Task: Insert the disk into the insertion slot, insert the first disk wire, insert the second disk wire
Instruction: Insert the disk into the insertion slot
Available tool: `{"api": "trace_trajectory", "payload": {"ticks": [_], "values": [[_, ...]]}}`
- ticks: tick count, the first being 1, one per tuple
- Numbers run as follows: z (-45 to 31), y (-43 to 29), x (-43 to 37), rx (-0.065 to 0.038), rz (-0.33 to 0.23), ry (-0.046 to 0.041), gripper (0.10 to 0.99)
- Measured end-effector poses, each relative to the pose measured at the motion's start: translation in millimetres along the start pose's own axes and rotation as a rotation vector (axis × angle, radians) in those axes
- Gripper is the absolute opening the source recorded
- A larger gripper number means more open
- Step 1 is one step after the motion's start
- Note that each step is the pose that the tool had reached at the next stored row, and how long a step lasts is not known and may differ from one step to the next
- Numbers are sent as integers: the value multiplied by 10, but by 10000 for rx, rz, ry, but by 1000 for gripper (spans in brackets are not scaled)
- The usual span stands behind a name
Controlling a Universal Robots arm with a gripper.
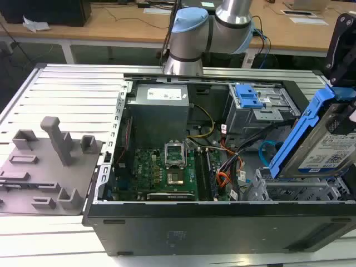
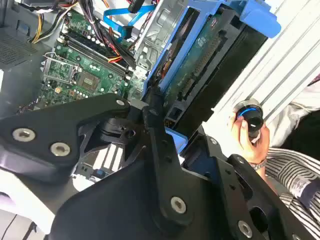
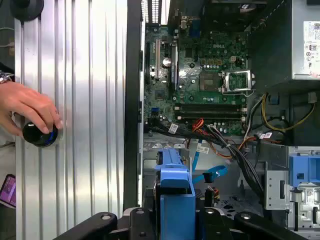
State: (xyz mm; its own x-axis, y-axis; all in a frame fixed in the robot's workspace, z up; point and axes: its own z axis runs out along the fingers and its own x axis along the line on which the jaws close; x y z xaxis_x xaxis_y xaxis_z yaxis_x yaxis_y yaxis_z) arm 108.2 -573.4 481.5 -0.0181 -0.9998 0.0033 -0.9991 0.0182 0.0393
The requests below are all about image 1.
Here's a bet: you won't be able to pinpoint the metal drive cage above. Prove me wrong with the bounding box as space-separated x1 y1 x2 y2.
225 82 301 135

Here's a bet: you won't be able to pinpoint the white printed paper sheet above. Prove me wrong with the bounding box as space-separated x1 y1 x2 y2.
289 16 329 26

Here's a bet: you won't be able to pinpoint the wooden desk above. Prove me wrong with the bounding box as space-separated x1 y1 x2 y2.
0 0 356 64

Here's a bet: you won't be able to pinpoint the CPU socket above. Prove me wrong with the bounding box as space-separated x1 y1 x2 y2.
166 170 186 186

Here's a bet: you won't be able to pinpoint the black sleeved wire bundle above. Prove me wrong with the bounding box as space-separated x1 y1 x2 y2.
218 123 281 173

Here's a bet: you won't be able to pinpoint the blue cables behind arm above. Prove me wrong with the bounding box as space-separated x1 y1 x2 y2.
254 27 273 69

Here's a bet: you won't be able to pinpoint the black graphics card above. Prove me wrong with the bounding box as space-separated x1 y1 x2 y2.
146 191 197 201

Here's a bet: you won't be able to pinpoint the gray power supply unit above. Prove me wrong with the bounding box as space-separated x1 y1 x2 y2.
126 83 191 150

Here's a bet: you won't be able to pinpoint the orange wire bundle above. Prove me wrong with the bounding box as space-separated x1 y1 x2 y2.
216 139 243 190

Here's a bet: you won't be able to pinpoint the gray parts rack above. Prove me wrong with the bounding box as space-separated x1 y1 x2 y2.
0 116 104 216

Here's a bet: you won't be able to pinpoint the blue disk wire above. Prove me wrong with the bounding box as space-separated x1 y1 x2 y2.
258 141 282 171

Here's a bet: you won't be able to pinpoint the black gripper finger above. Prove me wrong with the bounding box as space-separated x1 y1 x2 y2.
335 102 356 136

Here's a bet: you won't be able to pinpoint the hard disk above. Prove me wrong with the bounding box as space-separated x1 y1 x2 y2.
268 85 356 179

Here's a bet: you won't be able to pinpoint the crumpled white paper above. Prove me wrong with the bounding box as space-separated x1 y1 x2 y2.
22 15 51 33

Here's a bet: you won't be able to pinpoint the metal socket cover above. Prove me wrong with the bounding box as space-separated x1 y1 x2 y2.
164 141 186 167

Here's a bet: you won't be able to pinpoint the yellow and black wire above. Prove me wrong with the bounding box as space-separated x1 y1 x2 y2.
186 103 216 139

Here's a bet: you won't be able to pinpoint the black box on desk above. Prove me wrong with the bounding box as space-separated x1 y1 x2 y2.
0 0 92 28

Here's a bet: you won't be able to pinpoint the black PC case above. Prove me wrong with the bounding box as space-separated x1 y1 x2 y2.
82 72 356 257

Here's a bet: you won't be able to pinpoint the black RAM stick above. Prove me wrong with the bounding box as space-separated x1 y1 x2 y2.
205 149 219 201

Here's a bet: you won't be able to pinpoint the blue drive cage latch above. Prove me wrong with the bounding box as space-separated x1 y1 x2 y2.
235 83 265 110

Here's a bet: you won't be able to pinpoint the green motherboard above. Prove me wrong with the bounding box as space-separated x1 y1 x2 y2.
113 147 231 201

